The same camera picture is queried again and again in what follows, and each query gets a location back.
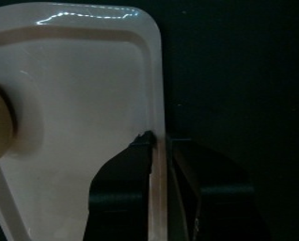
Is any pale pink plastic plate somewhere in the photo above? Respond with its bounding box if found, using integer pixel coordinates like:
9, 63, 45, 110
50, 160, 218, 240
0, 1, 169, 241

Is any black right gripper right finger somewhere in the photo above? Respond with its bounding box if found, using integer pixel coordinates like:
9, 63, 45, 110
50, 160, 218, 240
168, 136, 271, 241

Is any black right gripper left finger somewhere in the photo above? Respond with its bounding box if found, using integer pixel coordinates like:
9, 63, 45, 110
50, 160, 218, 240
81, 130, 157, 241

